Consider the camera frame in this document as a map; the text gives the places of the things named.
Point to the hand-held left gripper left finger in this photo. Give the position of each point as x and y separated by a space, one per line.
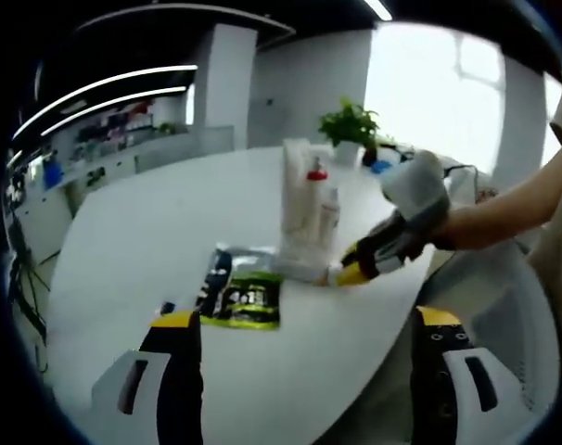
179 385

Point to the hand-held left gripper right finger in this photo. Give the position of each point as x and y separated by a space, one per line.
436 385

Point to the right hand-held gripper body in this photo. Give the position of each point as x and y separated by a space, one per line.
417 194

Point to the large white skincare tube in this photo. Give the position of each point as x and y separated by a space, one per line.
295 208

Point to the red collar skincare pump bottle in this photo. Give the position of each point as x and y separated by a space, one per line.
317 175

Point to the green and black packet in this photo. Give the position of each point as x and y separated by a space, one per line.
244 257

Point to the blue storage bin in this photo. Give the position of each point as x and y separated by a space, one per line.
53 175

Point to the small blue container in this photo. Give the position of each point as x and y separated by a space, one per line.
382 167

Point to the dark red plant pot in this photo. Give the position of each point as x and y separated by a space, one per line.
370 156

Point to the white office chair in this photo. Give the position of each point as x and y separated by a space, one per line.
508 334

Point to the green plant in white pot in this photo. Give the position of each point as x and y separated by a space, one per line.
350 123

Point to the person's beige shirt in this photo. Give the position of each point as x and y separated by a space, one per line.
561 259

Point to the wide ceiling light strip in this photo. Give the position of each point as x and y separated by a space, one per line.
378 9

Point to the frosted glass partition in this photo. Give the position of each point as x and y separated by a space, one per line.
188 143

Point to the white display counter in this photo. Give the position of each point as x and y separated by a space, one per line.
123 157

